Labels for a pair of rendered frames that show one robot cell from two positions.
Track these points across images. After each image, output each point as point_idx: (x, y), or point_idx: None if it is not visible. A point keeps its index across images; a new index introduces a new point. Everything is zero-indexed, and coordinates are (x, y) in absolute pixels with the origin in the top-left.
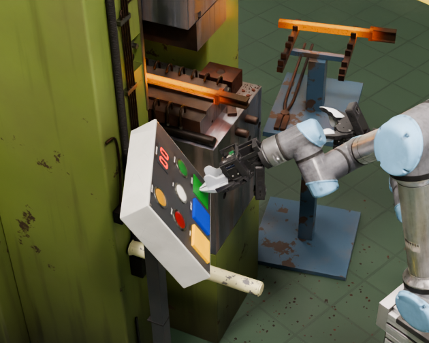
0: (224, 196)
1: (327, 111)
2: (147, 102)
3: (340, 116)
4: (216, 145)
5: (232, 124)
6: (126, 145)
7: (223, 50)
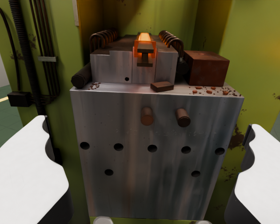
0: (111, 174)
1: (249, 145)
2: (74, 14)
3: None
4: (81, 90)
5: (136, 92)
6: (15, 28)
7: (255, 67)
